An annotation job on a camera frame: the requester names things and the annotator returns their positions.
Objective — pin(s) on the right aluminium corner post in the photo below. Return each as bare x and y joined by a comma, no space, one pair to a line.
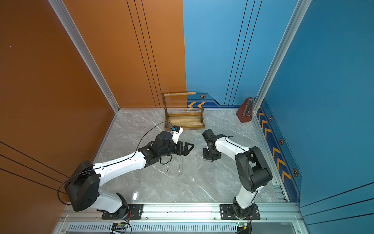
287,38

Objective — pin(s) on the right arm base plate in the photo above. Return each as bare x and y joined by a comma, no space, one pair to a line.
235,212

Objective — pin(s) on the wooden jewelry display stand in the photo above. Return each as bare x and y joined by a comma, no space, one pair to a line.
189,119

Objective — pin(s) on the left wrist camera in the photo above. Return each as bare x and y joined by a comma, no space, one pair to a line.
176,131

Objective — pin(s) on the right green circuit board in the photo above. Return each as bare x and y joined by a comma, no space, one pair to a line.
242,225

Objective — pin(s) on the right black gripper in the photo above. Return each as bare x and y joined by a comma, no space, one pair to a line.
205,157

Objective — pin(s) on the red corner block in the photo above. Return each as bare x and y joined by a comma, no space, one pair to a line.
245,112

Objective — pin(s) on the left aluminium corner post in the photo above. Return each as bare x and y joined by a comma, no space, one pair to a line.
70,27

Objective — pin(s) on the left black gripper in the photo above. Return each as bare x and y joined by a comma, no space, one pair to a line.
185,152

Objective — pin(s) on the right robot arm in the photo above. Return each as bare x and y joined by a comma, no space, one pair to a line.
253,171

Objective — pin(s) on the green circuit board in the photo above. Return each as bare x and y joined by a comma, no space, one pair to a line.
242,225
119,226

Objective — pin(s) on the left green circuit board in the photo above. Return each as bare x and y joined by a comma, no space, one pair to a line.
119,226

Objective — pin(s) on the aluminium corner post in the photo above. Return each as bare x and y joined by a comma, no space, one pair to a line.
287,38
70,27

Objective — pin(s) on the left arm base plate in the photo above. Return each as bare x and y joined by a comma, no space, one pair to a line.
131,212

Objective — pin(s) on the aluminium front rail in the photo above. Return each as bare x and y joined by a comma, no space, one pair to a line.
191,212

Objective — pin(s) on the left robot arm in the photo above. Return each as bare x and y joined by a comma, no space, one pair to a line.
85,187

